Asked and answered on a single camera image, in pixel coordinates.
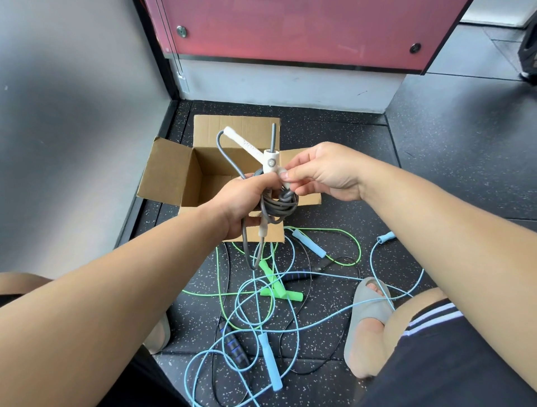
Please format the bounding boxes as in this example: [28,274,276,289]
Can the light blue jump rope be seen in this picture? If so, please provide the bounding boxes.
[226,231,425,393]
[184,228,425,407]

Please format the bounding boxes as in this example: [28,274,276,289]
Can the person's left hand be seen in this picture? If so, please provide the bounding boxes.
[208,169,286,240]

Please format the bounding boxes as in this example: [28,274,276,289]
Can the black wall edge trim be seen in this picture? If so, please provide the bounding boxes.
[115,0,179,248]

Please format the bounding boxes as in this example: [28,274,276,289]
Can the brown cardboard box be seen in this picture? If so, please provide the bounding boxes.
[137,115,323,243]

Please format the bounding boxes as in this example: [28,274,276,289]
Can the person's left forearm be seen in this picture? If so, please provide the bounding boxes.
[0,205,229,407]

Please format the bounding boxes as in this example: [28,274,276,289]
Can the thin blind pull cord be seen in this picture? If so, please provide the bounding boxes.
[155,0,190,93]

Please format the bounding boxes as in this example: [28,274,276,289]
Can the person's right hand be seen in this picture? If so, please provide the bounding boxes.
[279,141,370,203]

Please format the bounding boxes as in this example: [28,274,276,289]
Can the black white-striped shorts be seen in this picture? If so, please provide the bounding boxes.
[0,293,537,407]

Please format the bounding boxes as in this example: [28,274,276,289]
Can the grey right slipper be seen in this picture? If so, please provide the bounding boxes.
[343,276,395,370]

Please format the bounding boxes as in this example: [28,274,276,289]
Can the grey jump rope white handles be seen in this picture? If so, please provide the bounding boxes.
[216,122,301,270]

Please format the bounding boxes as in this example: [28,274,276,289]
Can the green jump rope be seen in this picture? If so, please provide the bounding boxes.
[182,226,362,332]

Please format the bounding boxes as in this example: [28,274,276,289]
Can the black jump rope blue-striped handles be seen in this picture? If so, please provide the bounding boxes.
[211,243,361,407]

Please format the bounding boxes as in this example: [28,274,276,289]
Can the black gym equipment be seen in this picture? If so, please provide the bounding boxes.
[516,10,537,84]

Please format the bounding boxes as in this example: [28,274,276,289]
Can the pink glass panel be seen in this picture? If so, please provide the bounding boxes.
[144,0,473,75]

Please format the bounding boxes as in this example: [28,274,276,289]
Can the person's right forearm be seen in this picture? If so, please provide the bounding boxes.
[359,161,537,391]

